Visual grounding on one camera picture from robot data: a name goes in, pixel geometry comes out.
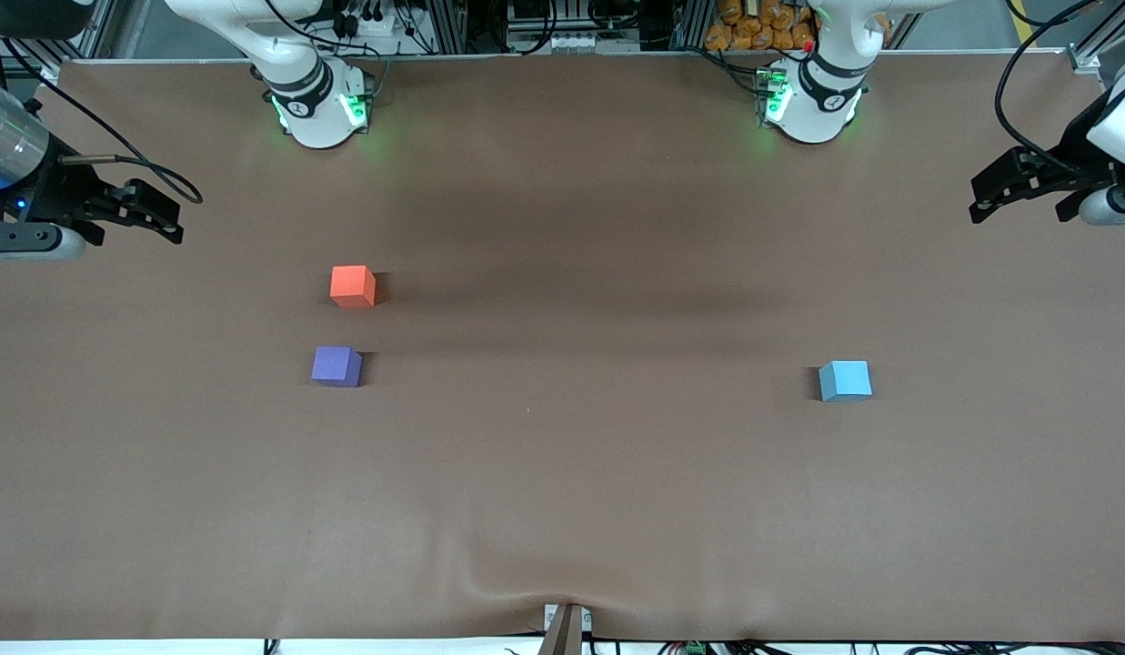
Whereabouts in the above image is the aluminium frame profile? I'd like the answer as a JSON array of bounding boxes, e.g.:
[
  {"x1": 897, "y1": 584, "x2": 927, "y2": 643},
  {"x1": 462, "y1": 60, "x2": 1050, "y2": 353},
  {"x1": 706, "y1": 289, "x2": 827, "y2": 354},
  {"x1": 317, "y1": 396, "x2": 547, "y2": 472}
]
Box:
[
  {"x1": 424, "y1": 0, "x2": 469, "y2": 55},
  {"x1": 71, "y1": 0, "x2": 119, "y2": 61},
  {"x1": 673, "y1": 0, "x2": 714, "y2": 51},
  {"x1": 1067, "y1": 0, "x2": 1125, "y2": 74}
]

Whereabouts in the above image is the purple foam block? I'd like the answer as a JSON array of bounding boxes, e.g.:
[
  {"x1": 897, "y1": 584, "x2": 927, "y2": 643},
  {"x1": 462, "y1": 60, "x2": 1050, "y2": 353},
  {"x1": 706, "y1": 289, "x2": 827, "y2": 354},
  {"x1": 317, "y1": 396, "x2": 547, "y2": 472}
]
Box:
[{"x1": 311, "y1": 346, "x2": 364, "y2": 388}]

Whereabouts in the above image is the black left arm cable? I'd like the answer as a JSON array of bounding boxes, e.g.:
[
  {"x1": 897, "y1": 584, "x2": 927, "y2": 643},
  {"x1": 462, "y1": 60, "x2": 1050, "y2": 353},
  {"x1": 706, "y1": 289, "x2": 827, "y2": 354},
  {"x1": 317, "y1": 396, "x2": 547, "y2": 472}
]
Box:
[{"x1": 994, "y1": 36, "x2": 1118, "y2": 178}]

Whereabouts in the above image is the white power strip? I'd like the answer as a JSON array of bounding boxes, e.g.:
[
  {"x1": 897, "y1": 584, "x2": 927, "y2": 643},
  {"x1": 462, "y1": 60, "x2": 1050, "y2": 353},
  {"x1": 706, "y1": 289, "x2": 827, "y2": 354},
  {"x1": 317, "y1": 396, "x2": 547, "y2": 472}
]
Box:
[{"x1": 339, "y1": 7, "x2": 413, "y2": 57}]

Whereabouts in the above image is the blue foam block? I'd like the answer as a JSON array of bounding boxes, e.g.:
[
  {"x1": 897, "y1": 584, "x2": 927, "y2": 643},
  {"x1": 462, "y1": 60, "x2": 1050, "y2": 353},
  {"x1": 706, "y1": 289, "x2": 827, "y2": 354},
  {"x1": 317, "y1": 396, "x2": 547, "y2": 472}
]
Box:
[{"x1": 818, "y1": 360, "x2": 873, "y2": 403}]

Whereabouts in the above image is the bag of orange items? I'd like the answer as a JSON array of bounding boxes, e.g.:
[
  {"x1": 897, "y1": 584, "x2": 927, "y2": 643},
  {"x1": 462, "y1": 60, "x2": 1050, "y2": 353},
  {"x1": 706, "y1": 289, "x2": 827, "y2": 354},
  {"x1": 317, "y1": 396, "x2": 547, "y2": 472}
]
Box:
[{"x1": 705, "y1": 0, "x2": 819, "y2": 53}]

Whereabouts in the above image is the orange foam block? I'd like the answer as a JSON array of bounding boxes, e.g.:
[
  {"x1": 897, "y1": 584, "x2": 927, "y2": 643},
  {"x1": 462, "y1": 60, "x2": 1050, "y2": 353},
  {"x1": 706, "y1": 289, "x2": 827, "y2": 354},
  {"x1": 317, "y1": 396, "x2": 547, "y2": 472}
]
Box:
[{"x1": 330, "y1": 265, "x2": 377, "y2": 309}]

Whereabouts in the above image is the brown table cover sheet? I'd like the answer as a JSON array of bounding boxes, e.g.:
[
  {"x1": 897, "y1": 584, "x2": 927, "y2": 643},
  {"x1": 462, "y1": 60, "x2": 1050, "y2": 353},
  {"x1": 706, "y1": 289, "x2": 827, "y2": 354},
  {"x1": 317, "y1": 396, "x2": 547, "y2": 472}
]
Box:
[{"x1": 0, "y1": 50, "x2": 1125, "y2": 642}]

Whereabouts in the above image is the brown table edge clamp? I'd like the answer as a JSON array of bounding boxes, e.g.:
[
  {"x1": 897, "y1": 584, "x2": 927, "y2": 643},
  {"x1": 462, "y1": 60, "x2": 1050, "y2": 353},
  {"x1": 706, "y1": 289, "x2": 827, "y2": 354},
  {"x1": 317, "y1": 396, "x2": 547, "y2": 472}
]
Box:
[{"x1": 539, "y1": 602, "x2": 593, "y2": 655}]

